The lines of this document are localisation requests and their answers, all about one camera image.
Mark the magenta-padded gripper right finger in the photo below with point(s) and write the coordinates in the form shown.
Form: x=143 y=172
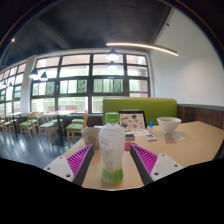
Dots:
x=165 y=165

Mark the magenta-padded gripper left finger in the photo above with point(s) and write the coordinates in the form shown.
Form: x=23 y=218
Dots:
x=60 y=166

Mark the clear green-capped drink bottle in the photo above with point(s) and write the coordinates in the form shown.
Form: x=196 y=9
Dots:
x=111 y=150

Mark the reddish brown paper packet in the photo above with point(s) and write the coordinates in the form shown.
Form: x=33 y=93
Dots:
x=169 y=139

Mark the white paper packet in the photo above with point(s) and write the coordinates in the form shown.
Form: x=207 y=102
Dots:
x=178 y=136

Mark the white ceramic bowl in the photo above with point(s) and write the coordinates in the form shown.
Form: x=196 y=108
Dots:
x=169 y=125

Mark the colourful printed leaflet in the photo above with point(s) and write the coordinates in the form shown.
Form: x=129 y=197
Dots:
x=141 y=132

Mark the small blue-capped white bottle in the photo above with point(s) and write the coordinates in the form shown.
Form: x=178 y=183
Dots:
x=151 y=127

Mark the group of green-seated wooden chairs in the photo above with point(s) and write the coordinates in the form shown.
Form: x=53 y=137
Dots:
x=75 y=127

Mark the beige paper cup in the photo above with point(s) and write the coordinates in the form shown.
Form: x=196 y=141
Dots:
x=90 y=136

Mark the wooden dining table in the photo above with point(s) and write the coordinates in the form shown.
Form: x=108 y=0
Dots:
x=58 y=113
x=15 y=115

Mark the black-framed standing menu card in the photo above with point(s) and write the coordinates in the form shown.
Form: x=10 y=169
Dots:
x=133 y=120

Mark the green upholstered bench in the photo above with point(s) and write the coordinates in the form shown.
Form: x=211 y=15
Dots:
x=160 y=108

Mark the long curved linear ceiling light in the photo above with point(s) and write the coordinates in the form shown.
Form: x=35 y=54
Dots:
x=143 y=46

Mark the group of dark pendant lamps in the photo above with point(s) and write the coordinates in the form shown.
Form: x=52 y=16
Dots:
x=112 y=55

